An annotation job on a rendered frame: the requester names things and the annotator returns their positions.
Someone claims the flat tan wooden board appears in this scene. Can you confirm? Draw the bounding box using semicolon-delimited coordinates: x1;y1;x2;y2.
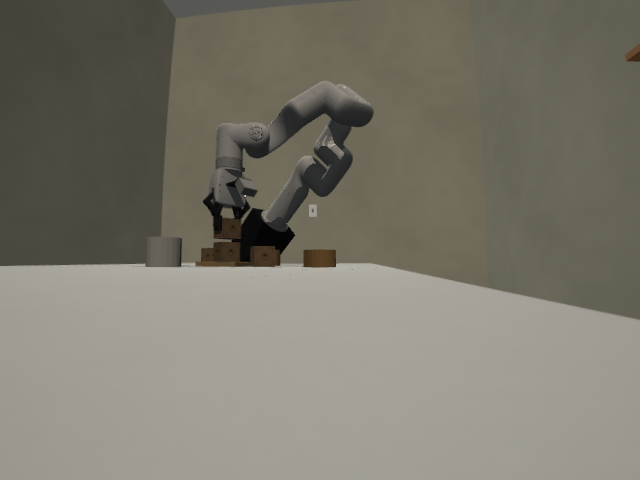
196;262;250;267

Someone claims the brown cardboard carton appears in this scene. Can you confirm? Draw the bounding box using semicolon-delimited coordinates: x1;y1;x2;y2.
213;242;240;262
213;218;241;239
201;248;213;262
250;246;275;267

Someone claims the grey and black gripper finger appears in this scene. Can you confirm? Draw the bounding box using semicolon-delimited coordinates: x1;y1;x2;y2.
232;201;250;219
203;190;223;231

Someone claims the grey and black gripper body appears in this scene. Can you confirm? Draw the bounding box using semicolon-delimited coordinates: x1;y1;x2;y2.
208;167;246;209

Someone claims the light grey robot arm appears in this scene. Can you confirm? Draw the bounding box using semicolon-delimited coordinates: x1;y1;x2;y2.
215;81;373;232

